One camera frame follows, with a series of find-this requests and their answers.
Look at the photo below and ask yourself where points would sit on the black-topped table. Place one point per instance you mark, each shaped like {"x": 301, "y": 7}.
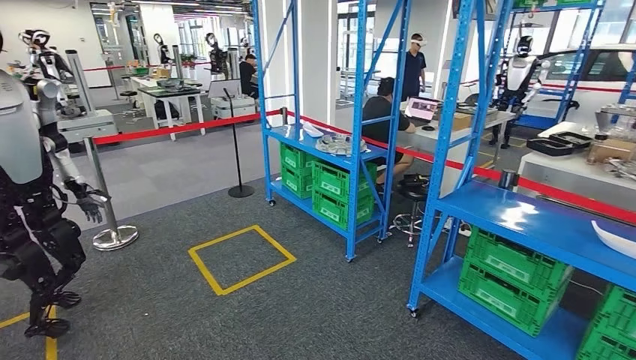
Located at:
{"x": 169, "y": 93}

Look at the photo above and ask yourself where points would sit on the open laptop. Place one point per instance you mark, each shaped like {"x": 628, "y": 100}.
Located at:
{"x": 422, "y": 108}

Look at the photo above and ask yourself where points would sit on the black-headed humanoid robot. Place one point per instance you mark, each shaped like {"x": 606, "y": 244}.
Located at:
{"x": 519, "y": 72}

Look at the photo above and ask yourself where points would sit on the clear bag of parts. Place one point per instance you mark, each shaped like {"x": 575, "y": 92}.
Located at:
{"x": 621, "y": 169}

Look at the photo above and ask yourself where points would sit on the black computer mouse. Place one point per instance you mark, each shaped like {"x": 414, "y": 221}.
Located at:
{"x": 428, "y": 128}

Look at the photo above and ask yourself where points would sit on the red barrier belt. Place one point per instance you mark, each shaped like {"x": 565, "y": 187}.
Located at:
{"x": 174, "y": 128}
{"x": 586, "y": 88}
{"x": 489, "y": 175}

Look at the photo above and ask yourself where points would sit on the person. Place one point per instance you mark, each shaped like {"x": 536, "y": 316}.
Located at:
{"x": 247, "y": 74}
{"x": 413, "y": 74}
{"x": 380, "y": 114}

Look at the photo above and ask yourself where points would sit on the white cabinet with column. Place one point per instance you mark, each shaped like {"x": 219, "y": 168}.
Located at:
{"x": 89, "y": 126}

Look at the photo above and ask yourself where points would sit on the white car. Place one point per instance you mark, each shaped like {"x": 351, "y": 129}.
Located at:
{"x": 596, "y": 99}

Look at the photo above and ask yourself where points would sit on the silver stanchion post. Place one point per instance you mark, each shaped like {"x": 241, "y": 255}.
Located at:
{"x": 115, "y": 237}

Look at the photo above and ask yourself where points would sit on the black round stool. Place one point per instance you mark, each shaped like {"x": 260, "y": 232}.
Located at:
{"x": 128, "y": 93}
{"x": 412, "y": 191}

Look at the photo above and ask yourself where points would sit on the white plastic car part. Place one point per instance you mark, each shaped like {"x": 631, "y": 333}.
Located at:
{"x": 618, "y": 241}
{"x": 312, "y": 130}

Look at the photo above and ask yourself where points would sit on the silver wheel cover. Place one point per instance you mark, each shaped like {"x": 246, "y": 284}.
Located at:
{"x": 340, "y": 145}

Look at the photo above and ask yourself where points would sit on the yellow floor tape square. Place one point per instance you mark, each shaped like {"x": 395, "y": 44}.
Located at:
{"x": 204, "y": 273}

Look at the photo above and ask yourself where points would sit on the black foam tray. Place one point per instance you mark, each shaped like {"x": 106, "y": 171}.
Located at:
{"x": 559, "y": 135}
{"x": 534, "y": 147}

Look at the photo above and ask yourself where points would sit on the yellow floor tape strip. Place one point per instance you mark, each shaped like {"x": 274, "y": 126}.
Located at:
{"x": 51, "y": 348}

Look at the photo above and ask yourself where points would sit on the white VR headset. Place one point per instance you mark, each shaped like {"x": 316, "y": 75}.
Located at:
{"x": 420, "y": 42}

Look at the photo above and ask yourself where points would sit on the black pole stand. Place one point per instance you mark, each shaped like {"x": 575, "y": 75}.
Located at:
{"x": 241, "y": 191}

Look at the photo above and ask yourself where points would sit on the green plastic crate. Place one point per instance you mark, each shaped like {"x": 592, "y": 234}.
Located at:
{"x": 296, "y": 185}
{"x": 507, "y": 303}
{"x": 574, "y": 2}
{"x": 516, "y": 258}
{"x": 618, "y": 313}
{"x": 295, "y": 159}
{"x": 529, "y": 3}
{"x": 338, "y": 212}
{"x": 603, "y": 350}
{"x": 338, "y": 181}

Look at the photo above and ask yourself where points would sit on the white table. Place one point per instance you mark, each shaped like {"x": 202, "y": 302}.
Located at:
{"x": 422, "y": 144}
{"x": 561, "y": 166}

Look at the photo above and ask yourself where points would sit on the black-topped stanchion post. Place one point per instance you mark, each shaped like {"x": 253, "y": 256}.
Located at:
{"x": 508, "y": 180}

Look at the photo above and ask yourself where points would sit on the blue steel shelf rack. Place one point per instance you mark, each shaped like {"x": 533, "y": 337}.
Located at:
{"x": 290, "y": 136}
{"x": 630, "y": 82}
{"x": 536, "y": 223}
{"x": 576, "y": 69}

